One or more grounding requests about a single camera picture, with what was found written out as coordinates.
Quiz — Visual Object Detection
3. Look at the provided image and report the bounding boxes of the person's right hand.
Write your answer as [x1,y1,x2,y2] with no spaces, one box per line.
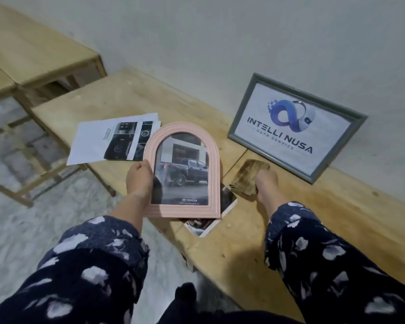
[255,169,287,210]

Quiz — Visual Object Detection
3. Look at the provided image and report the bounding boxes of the person's left hand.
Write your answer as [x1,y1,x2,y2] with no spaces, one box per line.
[126,160,154,208]

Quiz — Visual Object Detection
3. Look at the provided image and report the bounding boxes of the brown wiping cloth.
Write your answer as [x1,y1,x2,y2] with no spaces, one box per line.
[229,159,270,197]

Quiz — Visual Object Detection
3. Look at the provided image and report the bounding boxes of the car brochure photo sheet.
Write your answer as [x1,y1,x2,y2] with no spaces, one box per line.
[103,120,162,162]

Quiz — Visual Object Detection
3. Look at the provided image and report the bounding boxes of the dark car photo print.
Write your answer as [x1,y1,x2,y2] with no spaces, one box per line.
[179,184,239,239]

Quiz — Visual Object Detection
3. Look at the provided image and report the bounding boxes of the dark logo print paper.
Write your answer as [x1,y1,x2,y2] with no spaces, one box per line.
[66,112,159,166]

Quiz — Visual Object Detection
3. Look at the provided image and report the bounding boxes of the pink arched photo frame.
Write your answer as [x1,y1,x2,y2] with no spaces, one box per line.
[143,121,222,220]

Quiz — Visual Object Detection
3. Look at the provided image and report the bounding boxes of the white logo print paper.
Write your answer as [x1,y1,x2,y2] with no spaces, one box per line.
[234,82,353,178]

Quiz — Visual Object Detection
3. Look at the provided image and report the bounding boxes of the grey framed Intelli Nusa sign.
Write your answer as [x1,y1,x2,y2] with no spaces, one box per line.
[227,73,369,185]

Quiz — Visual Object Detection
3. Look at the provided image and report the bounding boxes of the person's right forearm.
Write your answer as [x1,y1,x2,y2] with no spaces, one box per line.
[261,198,405,324]

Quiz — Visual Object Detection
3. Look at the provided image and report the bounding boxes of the person's left forearm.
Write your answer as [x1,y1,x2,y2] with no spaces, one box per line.
[0,193,151,324]

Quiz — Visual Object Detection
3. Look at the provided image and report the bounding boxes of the person's dark clothing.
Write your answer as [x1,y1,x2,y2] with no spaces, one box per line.
[157,282,301,324]

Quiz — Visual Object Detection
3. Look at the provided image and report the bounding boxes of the wooden table leg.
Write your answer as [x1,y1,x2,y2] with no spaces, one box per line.
[0,162,117,208]
[180,252,198,272]

